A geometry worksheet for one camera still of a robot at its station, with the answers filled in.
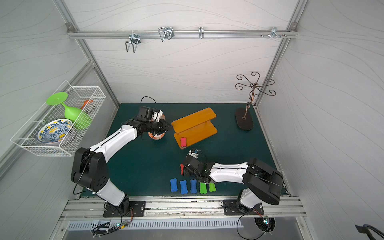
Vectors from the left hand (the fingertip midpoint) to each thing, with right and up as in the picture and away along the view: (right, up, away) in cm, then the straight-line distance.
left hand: (171, 127), depth 86 cm
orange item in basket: (-45, +14, -7) cm, 48 cm away
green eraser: (+18, -32, -7) cm, 37 cm away
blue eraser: (+2, -31, -6) cm, 31 cm away
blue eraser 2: (+7, -32, -6) cm, 33 cm away
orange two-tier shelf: (+13, 0, +6) cm, 14 cm away
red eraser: (+6, -10, +10) cm, 16 cm away
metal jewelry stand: (+50, +4, +25) cm, 56 cm away
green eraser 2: (+23, -32, -7) cm, 40 cm away
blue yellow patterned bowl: (-46, 0, -24) cm, 52 cm away
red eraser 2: (+6, -23, 0) cm, 24 cm away
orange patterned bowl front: (-13, -8, +16) cm, 22 cm away
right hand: (+7, -23, -1) cm, 24 cm away
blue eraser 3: (+13, -31, -6) cm, 34 cm away
